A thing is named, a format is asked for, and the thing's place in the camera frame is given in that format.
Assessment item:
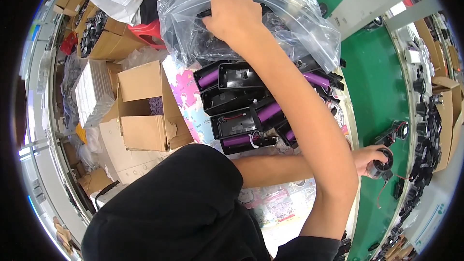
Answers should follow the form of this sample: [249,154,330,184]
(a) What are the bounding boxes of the person's left hand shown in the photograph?
[352,144,391,179]

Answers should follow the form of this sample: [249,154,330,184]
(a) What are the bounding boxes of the person's right hand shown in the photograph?
[202,0,268,48]

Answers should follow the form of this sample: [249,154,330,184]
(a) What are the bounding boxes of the black cylindrical motor part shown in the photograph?
[366,147,404,209]

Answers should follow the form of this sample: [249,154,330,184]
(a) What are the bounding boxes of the small black plastic part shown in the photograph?
[393,179,405,200]

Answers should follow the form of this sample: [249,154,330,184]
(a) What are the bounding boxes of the heap of black motor parts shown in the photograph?
[398,76,443,226]

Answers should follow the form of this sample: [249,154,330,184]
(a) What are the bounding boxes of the green conveyor belt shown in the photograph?
[286,0,411,261]

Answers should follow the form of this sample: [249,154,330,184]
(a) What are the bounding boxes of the tall cardboard carton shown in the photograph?
[431,76,464,173]

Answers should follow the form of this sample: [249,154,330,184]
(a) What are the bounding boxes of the row of black clips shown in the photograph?
[333,230,352,261]

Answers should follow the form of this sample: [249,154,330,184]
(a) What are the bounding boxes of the group of white round parts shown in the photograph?
[403,25,435,77]

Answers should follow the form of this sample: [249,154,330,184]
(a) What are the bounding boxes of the pile of black battery cases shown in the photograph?
[193,56,346,156]

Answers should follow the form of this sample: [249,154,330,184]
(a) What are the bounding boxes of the clear plastic bag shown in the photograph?
[157,0,342,75]

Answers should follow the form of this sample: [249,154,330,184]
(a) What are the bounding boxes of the colourful cartoon table sheet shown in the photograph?
[161,55,360,233]

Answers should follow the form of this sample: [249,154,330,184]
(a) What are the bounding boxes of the person's body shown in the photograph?
[81,144,342,261]

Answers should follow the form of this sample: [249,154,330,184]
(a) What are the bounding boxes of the open cardboard box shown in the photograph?
[116,60,195,152]

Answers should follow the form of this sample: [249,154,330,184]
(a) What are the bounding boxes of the flat white cardboard sheet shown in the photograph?
[97,118,174,185]

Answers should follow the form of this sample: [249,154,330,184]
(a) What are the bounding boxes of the red plastic stool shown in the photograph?
[127,20,167,50]

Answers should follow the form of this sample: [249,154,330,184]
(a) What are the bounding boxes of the small brown cardboard box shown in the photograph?
[78,168,114,197]

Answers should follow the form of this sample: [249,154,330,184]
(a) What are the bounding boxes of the cardboard boxes with black parts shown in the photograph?
[53,0,146,61]

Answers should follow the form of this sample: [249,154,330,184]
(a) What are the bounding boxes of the wrapped stack of white trays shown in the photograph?
[74,59,117,129]

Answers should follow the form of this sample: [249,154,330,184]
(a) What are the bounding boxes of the yellow packet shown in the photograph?
[75,123,88,144]

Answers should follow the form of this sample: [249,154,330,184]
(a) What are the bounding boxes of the heap of clear plastic bags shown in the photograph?
[60,54,88,125]

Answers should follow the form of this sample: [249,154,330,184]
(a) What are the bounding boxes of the black part with red wire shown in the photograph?
[375,120,410,148]

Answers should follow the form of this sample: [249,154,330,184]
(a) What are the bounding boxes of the grey metal frame beam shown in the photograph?
[327,0,443,41]

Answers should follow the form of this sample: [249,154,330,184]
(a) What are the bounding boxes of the black handle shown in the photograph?
[94,180,120,209]

